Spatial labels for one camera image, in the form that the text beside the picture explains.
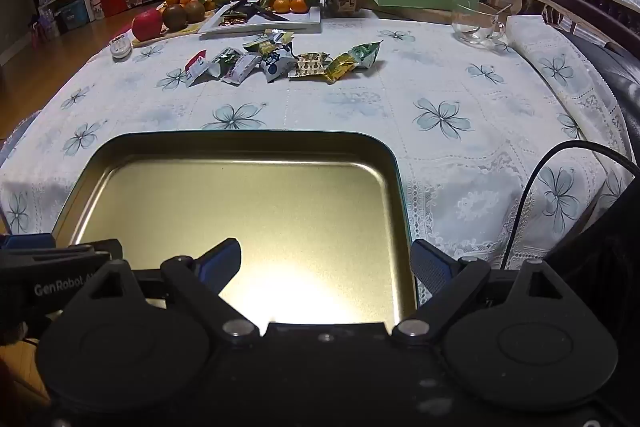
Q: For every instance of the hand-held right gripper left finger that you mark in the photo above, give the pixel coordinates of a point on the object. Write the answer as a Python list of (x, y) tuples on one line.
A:
[(220, 264)]

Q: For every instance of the golden yellow snack packet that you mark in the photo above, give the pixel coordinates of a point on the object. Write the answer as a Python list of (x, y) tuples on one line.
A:
[(340, 69)]

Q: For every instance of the red and white snack packet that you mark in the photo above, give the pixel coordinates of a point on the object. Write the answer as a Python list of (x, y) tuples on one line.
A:
[(197, 67)]

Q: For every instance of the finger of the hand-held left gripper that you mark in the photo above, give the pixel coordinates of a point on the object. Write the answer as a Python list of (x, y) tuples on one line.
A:
[(25, 242)]

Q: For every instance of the small orange fruit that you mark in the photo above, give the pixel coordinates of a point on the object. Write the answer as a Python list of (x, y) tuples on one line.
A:
[(282, 5), (300, 5)]

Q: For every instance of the brown kiwi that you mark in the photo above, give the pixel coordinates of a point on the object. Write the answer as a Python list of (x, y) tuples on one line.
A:
[(195, 10), (175, 16)]

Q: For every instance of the blue and white snack packet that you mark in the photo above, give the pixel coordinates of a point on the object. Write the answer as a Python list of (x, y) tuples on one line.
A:
[(275, 64)]

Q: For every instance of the white remote control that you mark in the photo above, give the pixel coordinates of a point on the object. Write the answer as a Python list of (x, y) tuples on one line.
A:
[(120, 48)]

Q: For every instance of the black leather chair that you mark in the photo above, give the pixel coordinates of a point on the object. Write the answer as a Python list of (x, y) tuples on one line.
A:
[(617, 77)]

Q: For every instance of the yellow fruit plate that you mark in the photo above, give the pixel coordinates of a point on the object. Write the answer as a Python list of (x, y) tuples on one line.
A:
[(196, 27)]

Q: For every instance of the person's black clothing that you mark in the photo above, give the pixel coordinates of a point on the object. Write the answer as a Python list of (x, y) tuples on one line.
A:
[(617, 257)]

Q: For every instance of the red apple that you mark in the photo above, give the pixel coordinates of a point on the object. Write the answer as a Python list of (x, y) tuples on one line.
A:
[(147, 24)]

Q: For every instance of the dark green foil snack packet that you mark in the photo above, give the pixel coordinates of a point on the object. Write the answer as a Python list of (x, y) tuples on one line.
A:
[(226, 57)]

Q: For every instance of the brown patterned snack packet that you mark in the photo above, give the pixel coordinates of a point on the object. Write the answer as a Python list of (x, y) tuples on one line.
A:
[(310, 64)]

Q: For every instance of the green and white snack packet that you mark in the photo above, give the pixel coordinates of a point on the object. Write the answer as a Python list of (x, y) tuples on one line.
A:
[(365, 54)]

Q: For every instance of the white purple snack packet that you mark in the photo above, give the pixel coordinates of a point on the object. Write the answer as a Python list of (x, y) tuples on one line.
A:
[(239, 69)]

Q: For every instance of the white low shelf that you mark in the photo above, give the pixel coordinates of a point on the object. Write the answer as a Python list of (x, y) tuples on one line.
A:
[(72, 4)]

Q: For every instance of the gold metal tin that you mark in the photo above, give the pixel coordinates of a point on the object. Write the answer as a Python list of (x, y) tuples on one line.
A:
[(250, 207)]

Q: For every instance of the white rectangular plate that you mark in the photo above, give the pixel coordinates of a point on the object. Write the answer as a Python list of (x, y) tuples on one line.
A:
[(296, 23)]

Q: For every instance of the yellow and silver snack packet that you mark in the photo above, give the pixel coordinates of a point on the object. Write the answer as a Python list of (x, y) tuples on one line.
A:
[(283, 38)]

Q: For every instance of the white floral tablecloth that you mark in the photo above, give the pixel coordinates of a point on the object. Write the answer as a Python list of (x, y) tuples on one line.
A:
[(350, 107)]

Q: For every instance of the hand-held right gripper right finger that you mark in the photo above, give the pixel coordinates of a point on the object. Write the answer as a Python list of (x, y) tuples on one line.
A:
[(430, 269)]

